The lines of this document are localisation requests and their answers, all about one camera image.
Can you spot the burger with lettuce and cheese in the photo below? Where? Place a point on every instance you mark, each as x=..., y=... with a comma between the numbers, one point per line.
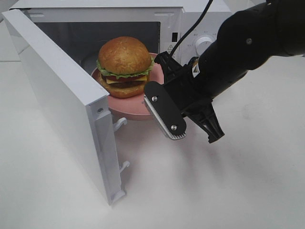
x=124, y=66

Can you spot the upper white dial knob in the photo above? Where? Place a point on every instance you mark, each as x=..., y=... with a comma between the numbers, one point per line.
x=202, y=43

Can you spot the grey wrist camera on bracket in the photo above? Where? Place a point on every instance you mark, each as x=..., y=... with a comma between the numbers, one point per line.
x=163, y=109

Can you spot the white microwave oven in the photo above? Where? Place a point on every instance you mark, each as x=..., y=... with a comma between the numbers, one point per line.
x=173, y=15

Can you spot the white microwave door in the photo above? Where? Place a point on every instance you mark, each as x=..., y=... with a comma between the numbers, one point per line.
x=73, y=102

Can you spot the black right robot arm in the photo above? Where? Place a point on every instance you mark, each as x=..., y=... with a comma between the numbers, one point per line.
x=245, y=41

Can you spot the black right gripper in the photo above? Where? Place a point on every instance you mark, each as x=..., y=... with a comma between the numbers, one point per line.
x=179, y=84

